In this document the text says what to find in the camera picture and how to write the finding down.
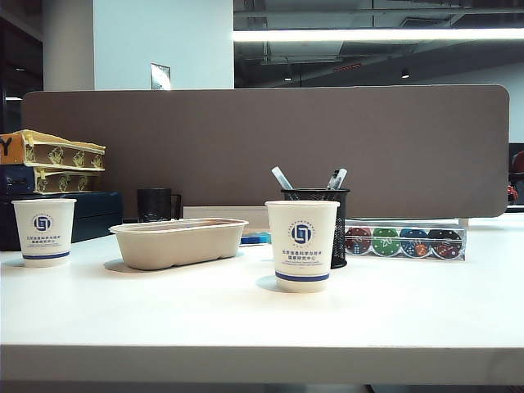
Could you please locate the green poker chip stack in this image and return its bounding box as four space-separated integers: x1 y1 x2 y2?
371 227 400 257

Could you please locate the brown desk partition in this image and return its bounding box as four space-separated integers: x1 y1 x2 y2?
20 84 512 219

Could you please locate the silver cable flap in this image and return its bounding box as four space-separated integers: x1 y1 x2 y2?
183 206 269 219

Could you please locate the dark brown poker chip stack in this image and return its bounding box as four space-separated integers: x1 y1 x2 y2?
427 228 463 260

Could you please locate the black and white pen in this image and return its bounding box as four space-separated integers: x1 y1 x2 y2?
327 167 349 191

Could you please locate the ceiling light strip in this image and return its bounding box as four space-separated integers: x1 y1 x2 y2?
233 26 524 43

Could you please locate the dark translucent mug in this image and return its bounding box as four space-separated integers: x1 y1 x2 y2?
136 187 183 224

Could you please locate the white paper cup blue logo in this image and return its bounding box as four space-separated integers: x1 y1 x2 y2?
264 200 341 294
11 198 78 269

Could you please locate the beige pulp tray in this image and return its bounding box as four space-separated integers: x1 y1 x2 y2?
108 218 250 271

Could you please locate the clear acrylic chip case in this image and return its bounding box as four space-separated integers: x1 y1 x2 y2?
345 219 468 263

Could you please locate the blue poker chip stack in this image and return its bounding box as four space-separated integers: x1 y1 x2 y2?
400 227 429 258

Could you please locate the red poker chip stack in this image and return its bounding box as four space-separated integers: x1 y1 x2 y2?
346 227 372 255

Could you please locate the dark blue plastic case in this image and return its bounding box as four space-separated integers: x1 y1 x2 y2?
0 191 124 251

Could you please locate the blue puzzle box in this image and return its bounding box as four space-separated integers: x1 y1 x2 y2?
0 164 104 195

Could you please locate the clear barrel pen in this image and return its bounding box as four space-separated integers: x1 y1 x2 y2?
271 165 295 192

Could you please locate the teal letter card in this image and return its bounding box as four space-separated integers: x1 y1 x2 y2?
240 231 271 246

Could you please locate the black mesh pen holder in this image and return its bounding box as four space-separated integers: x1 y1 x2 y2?
280 187 352 269

